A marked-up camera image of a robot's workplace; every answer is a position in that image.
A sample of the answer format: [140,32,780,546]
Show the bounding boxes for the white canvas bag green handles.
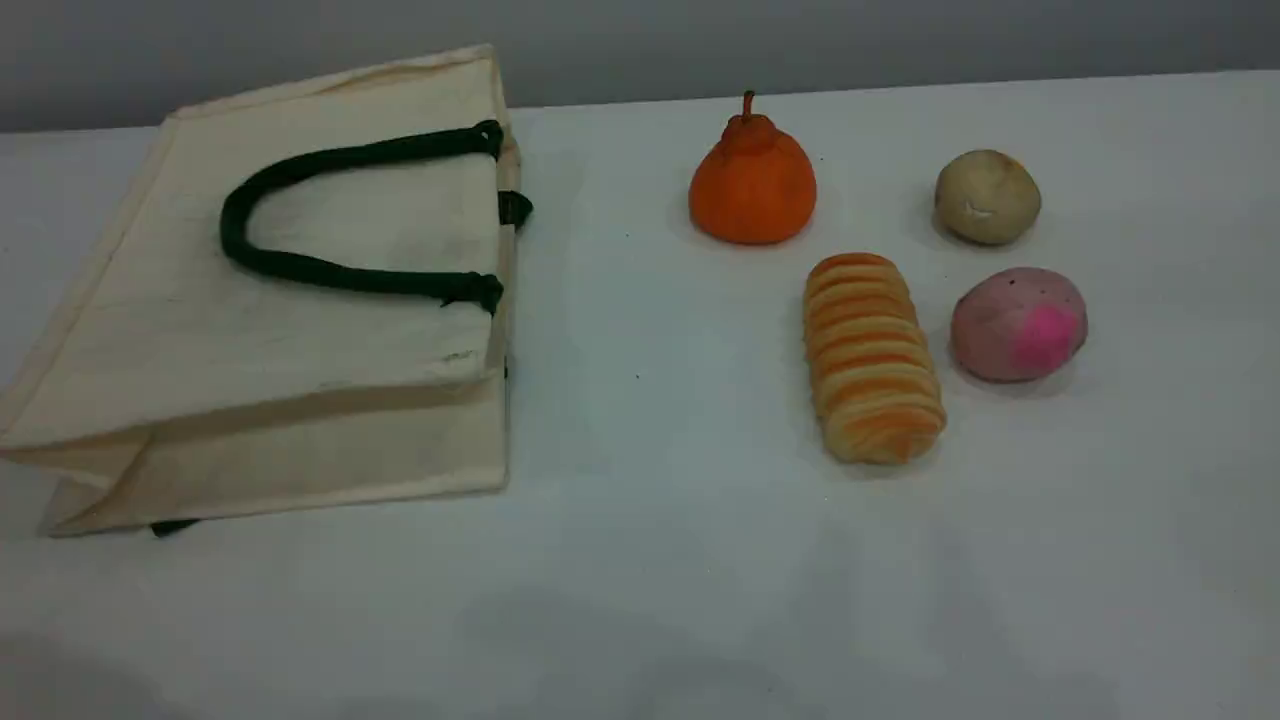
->
[0,43,535,539]

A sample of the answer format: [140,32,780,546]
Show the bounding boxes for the long striped bread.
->
[803,252,948,466]

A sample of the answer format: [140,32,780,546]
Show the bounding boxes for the orange pear-shaped fruit with stem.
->
[688,90,818,246]

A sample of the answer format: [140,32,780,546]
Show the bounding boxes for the beige round potato toy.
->
[934,149,1043,247]

